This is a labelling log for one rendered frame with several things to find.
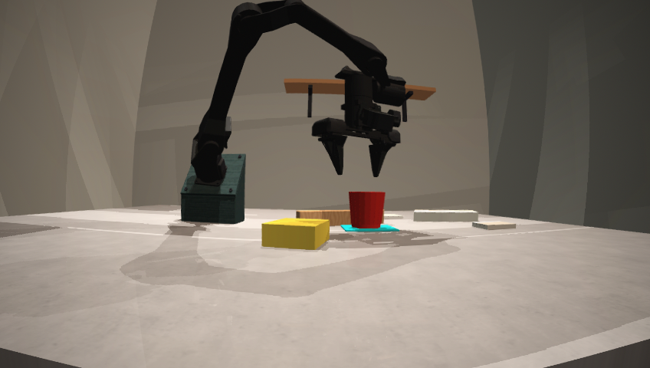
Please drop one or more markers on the wooden flat bar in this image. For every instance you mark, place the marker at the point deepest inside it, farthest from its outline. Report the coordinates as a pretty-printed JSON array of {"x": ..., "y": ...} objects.
[{"x": 336, "y": 217}]

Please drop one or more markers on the yellow rectangular block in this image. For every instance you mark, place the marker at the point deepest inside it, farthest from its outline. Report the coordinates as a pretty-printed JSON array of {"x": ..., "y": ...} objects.
[{"x": 295, "y": 233}]

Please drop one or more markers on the red cup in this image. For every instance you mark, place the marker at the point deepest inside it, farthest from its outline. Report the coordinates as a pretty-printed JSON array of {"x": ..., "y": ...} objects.
[{"x": 366, "y": 209}]

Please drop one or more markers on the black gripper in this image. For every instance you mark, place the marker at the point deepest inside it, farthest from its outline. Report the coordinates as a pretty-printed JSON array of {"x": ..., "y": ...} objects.
[{"x": 332, "y": 130}]

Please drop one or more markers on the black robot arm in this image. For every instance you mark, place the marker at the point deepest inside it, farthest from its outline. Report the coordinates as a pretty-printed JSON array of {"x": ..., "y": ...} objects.
[{"x": 248, "y": 22}]

